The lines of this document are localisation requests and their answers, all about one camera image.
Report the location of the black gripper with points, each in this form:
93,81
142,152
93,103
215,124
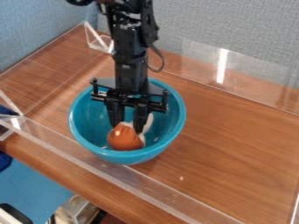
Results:
130,90

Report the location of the brown and white toy mushroom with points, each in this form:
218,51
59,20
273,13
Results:
123,138

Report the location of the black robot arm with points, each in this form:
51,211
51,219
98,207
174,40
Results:
134,32

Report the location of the blue plastic bowl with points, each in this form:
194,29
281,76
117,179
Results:
90,127

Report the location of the dark blue object at left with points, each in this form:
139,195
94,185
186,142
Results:
6,113

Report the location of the clear acrylic front barrier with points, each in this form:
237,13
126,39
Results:
59,157

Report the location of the clear acrylic barrier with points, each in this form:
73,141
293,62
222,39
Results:
255,79
59,157

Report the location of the clear acrylic back barrier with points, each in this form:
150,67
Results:
255,79

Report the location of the grey metal object below table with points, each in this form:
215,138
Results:
75,211

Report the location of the black and white object corner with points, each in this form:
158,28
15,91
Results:
13,216

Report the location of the clear acrylic corner bracket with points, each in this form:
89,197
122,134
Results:
98,42

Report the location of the clear acrylic left bracket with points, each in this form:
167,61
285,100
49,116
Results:
7,102

